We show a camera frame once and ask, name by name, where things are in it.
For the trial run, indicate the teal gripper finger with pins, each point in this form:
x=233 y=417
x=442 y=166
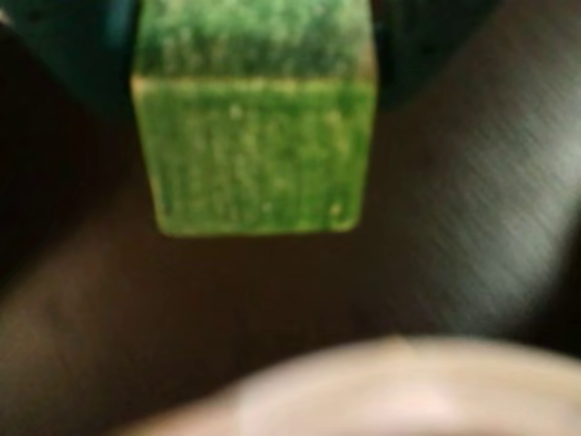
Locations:
x=86 y=50
x=413 y=45

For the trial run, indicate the green square wooden block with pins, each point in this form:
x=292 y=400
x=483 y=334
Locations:
x=254 y=150

